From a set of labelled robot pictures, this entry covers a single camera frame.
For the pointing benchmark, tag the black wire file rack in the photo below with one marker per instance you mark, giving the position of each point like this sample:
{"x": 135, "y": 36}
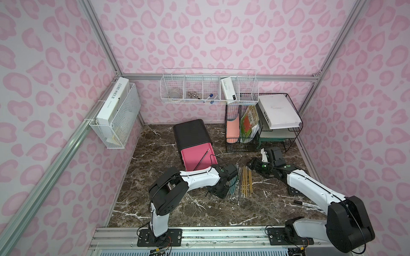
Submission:
{"x": 232, "y": 110}

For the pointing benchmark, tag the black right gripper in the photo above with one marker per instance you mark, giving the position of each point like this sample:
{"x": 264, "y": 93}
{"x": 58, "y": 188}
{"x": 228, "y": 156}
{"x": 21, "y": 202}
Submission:
{"x": 259, "y": 165}

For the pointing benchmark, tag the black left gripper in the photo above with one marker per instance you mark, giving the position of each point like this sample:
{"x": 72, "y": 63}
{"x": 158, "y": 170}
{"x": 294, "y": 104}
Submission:
{"x": 222, "y": 184}

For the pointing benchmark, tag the black white marker pen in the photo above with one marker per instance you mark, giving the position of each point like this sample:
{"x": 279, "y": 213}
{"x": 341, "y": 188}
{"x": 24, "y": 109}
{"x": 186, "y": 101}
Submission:
{"x": 307, "y": 205}

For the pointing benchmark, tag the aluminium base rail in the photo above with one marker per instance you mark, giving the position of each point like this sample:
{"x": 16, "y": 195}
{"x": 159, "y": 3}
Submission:
{"x": 207, "y": 241}

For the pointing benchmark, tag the pink top drawer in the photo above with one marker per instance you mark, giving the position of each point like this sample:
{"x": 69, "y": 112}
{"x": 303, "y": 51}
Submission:
{"x": 192, "y": 155}

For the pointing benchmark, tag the black calculator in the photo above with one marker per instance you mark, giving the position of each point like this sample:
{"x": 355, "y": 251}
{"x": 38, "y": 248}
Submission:
{"x": 294, "y": 192}

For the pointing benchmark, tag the white side wire basket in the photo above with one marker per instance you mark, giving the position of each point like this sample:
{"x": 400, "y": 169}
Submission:
{"x": 116, "y": 135}

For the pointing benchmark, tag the black wire paper tray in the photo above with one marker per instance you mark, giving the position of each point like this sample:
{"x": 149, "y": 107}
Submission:
{"x": 283, "y": 138}

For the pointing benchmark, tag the white wire wall basket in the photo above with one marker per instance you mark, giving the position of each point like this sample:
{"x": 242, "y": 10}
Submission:
{"x": 194, "y": 85}

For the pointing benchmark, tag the green red booklet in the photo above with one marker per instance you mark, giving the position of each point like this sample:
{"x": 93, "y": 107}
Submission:
{"x": 249, "y": 125}

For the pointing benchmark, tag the black pink drawer cabinet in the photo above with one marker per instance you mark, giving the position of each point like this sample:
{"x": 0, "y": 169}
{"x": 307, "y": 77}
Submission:
{"x": 191, "y": 133}

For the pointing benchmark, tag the white box in basket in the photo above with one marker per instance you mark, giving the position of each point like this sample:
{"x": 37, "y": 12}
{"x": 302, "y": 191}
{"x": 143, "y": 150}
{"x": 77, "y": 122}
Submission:
{"x": 228, "y": 89}

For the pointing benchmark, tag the white paper stack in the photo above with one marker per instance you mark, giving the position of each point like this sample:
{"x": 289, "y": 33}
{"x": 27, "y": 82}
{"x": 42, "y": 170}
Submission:
{"x": 279, "y": 112}

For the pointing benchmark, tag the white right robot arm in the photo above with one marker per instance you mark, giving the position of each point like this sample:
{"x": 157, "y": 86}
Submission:
{"x": 347, "y": 225}

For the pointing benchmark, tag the white book in side basket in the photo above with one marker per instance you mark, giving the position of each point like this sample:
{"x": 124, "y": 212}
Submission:
{"x": 113, "y": 102}

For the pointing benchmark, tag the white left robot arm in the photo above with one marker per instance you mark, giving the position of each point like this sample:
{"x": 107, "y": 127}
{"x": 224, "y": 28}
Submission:
{"x": 166, "y": 193}

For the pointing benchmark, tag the pink folder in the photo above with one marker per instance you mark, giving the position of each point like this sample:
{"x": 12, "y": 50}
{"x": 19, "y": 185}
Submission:
{"x": 233, "y": 130}

